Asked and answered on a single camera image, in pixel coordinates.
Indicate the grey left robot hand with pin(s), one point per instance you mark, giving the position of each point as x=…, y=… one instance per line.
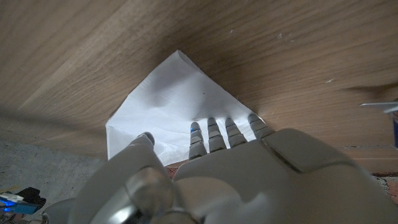
x=248, y=180

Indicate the white handkerchief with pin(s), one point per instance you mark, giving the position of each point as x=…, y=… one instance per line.
x=174, y=93

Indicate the white toy plane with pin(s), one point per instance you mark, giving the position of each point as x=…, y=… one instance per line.
x=385, y=106

